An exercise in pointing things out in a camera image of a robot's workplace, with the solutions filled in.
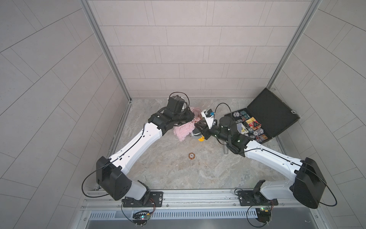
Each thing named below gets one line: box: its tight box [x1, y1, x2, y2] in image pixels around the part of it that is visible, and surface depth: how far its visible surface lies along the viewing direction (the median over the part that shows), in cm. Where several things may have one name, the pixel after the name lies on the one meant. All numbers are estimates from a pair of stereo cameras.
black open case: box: [224, 87, 301, 144], surface depth 96 cm
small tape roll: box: [188, 152, 196, 160], surface depth 87 cm
